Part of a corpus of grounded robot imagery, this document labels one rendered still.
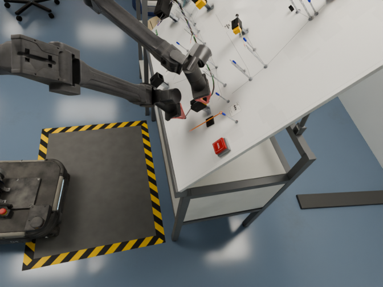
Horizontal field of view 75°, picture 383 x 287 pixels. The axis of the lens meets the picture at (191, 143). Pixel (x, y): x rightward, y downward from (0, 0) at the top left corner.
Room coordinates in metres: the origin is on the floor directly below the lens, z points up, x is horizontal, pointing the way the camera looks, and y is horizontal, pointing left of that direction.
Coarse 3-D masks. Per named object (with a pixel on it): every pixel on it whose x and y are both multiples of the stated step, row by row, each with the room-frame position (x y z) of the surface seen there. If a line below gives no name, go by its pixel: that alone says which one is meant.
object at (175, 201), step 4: (164, 148) 0.92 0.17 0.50; (164, 152) 0.91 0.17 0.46; (164, 156) 0.90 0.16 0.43; (168, 168) 0.78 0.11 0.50; (168, 172) 0.77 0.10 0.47; (168, 176) 0.76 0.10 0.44; (172, 188) 0.64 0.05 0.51; (172, 192) 0.63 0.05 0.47; (172, 196) 0.62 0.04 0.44; (172, 200) 0.61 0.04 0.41; (176, 200) 0.55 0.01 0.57; (176, 204) 0.54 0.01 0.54; (176, 208) 0.53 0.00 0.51; (176, 212) 0.51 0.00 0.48
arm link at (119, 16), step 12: (96, 0) 0.82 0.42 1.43; (108, 0) 0.84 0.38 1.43; (96, 12) 0.86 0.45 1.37; (108, 12) 0.80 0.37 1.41; (120, 12) 0.81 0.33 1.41; (120, 24) 0.79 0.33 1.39; (132, 24) 0.79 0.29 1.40; (132, 36) 0.77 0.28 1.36; (144, 36) 0.76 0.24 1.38; (156, 36) 0.77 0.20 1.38; (156, 48) 0.73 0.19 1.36; (168, 48) 0.74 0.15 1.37; (168, 60) 0.70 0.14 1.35
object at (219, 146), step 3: (219, 138) 0.60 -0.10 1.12; (222, 138) 0.60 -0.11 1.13; (216, 141) 0.60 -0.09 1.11; (219, 141) 0.59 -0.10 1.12; (222, 141) 0.59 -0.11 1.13; (213, 144) 0.59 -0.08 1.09; (216, 144) 0.58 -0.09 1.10; (219, 144) 0.58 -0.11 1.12; (222, 144) 0.58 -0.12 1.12; (225, 144) 0.58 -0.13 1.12; (216, 147) 0.57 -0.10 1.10; (219, 147) 0.57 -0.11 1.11; (222, 147) 0.56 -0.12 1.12; (225, 147) 0.56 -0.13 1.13; (216, 150) 0.56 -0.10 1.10; (219, 150) 0.56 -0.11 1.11; (222, 150) 0.56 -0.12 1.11; (216, 153) 0.55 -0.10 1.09
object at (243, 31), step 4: (236, 16) 1.10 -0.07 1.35; (232, 20) 1.06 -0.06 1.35; (236, 20) 1.04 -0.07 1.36; (240, 20) 1.06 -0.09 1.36; (232, 24) 1.04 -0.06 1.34; (236, 24) 1.02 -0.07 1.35; (240, 24) 1.03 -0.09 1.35; (232, 28) 1.02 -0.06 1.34; (244, 28) 1.06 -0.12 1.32; (240, 32) 1.05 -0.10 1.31; (244, 32) 1.06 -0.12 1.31; (240, 36) 1.05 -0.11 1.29
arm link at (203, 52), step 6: (192, 48) 0.78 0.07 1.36; (198, 48) 0.79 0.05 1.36; (204, 48) 0.79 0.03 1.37; (174, 54) 0.72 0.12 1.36; (180, 54) 0.73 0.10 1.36; (192, 54) 0.76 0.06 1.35; (198, 54) 0.76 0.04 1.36; (204, 54) 0.77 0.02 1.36; (210, 54) 0.79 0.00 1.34; (174, 60) 0.71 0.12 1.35; (180, 60) 0.71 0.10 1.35; (186, 60) 0.75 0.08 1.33; (204, 60) 0.75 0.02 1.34; (180, 66) 0.71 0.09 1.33; (174, 72) 0.74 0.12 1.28; (180, 72) 0.72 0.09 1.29
